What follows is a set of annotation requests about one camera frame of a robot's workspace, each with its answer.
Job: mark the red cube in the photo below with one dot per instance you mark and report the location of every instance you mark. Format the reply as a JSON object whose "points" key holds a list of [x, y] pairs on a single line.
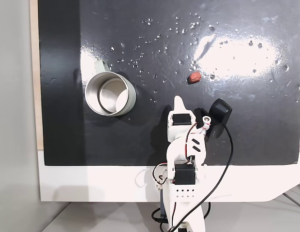
{"points": [[194, 77]]}

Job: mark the black camera box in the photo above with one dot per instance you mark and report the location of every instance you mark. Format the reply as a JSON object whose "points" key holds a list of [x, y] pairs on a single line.
{"points": [[219, 113]]}

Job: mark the black glossy mat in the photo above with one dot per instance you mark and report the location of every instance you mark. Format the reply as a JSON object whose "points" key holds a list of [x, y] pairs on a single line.
{"points": [[130, 135]]}

